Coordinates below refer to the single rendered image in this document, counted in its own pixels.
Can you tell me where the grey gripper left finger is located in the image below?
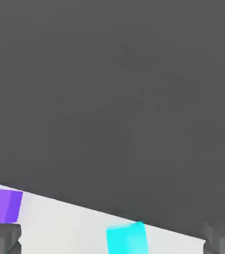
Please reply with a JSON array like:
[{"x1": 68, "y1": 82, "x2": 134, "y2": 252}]
[{"x1": 0, "y1": 222, "x2": 22, "y2": 254}]

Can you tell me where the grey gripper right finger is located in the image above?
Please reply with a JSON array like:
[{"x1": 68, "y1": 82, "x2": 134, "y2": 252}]
[{"x1": 203, "y1": 222, "x2": 225, "y2": 254}]

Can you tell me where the small cyan cube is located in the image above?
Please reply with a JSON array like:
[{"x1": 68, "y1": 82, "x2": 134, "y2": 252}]
[{"x1": 106, "y1": 221, "x2": 149, "y2": 254}]

